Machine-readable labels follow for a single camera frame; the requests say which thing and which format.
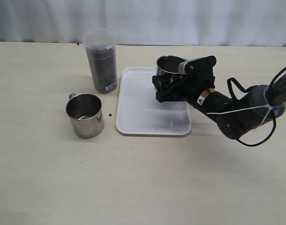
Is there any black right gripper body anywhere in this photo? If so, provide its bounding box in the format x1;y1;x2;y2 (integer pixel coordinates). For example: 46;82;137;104
156;55;216;102

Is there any steel mug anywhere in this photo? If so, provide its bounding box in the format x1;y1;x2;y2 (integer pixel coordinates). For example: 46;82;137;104
65;93;104;139
156;55;186;76

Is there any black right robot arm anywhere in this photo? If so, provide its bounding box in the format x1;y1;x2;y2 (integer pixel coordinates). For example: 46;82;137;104
152;55;286;141

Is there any white plastic tray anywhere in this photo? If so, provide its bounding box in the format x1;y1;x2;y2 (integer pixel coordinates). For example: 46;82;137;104
116;67;191;136

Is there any white curtain backdrop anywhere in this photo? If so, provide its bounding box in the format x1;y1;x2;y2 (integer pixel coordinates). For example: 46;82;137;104
0;0;286;46

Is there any translucent plastic tumbler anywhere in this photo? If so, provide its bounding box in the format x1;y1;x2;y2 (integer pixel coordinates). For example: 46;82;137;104
83;28;117;94

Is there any white zip tie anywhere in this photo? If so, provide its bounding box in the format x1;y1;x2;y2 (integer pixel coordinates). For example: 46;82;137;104
206;104;275;125

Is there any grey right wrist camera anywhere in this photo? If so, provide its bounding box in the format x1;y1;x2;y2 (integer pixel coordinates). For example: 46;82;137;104
178;57;204;75

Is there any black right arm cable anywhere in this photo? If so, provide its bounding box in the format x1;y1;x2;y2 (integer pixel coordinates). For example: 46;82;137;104
226;62;286;148

